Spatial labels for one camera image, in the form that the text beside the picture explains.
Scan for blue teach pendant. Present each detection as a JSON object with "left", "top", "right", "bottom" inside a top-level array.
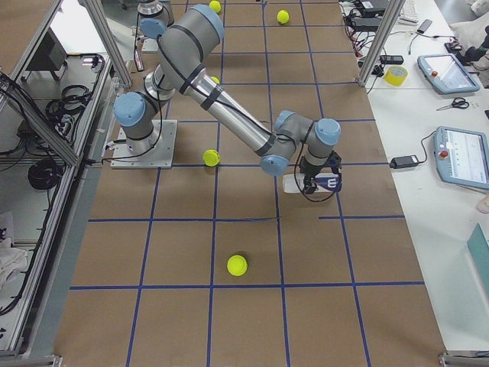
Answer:
[
  {"left": 433, "top": 126, "right": 488, "bottom": 190},
  {"left": 417, "top": 54, "right": 480, "bottom": 94}
]

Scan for blue teach pendant far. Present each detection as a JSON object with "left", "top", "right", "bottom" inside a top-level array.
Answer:
[{"left": 417, "top": 54, "right": 480, "bottom": 94}]

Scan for yellow tennis ball front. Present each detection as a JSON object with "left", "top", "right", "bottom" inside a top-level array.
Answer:
[{"left": 226, "top": 254, "right": 248, "bottom": 277}]

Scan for white crumpled cloth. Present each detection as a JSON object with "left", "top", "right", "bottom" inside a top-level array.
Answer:
[{"left": 0, "top": 212, "right": 28, "bottom": 295}]

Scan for yellow tennis ball near base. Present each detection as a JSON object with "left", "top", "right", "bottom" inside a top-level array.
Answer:
[{"left": 202, "top": 149, "right": 220, "bottom": 167}]

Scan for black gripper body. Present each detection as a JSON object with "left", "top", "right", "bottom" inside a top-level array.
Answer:
[{"left": 299, "top": 151, "right": 342, "bottom": 184}]

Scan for yellow tape roll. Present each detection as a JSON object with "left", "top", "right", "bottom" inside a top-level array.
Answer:
[{"left": 384, "top": 65, "right": 408, "bottom": 86}]

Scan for white blue tennis ball can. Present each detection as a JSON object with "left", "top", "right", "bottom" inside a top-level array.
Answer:
[{"left": 282, "top": 173, "right": 342, "bottom": 194}]

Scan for yellow tennis ball far right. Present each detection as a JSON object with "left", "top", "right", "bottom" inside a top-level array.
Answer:
[{"left": 277, "top": 9, "right": 290, "bottom": 24}]

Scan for black handled scissors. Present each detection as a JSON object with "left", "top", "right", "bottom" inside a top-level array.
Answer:
[{"left": 436, "top": 97, "right": 469, "bottom": 111}]

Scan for black power adapter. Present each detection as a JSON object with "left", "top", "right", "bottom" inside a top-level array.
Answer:
[{"left": 389, "top": 154, "right": 419, "bottom": 169}]

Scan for aluminium frame post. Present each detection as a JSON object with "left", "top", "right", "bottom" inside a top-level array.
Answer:
[{"left": 357, "top": 0, "right": 405, "bottom": 87}]

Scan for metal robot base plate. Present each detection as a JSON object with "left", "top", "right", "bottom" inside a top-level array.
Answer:
[{"left": 110, "top": 119, "right": 178, "bottom": 169}]

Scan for yellow tennis ball far left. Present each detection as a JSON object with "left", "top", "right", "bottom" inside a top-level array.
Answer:
[{"left": 209, "top": 0, "right": 222, "bottom": 14}]

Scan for blue teach pendant near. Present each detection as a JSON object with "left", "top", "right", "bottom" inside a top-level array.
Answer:
[{"left": 433, "top": 126, "right": 488, "bottom": 190}]

